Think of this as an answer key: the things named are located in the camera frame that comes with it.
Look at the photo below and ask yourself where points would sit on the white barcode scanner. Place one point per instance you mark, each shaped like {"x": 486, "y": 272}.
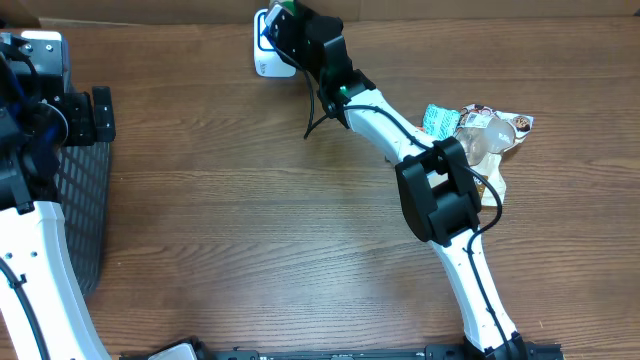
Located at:
{"x": 267, "y": 62}

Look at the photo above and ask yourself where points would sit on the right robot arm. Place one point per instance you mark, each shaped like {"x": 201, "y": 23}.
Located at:
{"x": 437, "y": 186}

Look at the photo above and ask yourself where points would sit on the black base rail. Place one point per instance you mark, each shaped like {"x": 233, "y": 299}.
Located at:
{"x": 194, "y": 348}

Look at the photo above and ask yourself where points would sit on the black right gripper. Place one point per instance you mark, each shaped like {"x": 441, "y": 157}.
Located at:
{"x": 297, "y": 60}

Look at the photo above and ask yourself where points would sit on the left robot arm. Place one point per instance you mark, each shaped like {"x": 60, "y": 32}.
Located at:
{"x": 55, "y": 167}

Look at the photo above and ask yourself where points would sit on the green lid jar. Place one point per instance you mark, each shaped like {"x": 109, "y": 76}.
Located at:
{"x": 289, "y": 5}

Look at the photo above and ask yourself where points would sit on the grey plastic shopping basket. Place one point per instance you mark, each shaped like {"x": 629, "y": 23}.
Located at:
{"x": 82, "y": 182}

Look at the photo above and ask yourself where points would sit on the teal wet wipes pack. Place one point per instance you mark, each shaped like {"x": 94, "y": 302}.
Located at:
{"x": 440, "y": 122}

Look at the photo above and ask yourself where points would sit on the beige PanTree snack bag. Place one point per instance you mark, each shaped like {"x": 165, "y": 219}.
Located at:
{"x": 486, "y": 135}

